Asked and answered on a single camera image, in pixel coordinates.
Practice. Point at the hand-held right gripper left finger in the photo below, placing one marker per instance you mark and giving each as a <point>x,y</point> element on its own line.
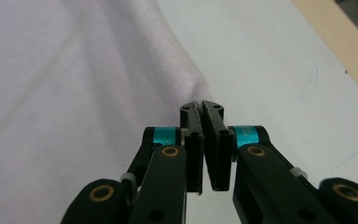
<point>194,155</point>

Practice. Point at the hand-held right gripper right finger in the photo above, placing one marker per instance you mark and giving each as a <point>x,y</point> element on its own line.
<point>219,155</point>

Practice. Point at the lilac printed towel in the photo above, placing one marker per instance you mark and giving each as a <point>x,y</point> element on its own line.
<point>74,93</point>

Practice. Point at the white foam mat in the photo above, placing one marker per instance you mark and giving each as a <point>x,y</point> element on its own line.
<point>276,62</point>

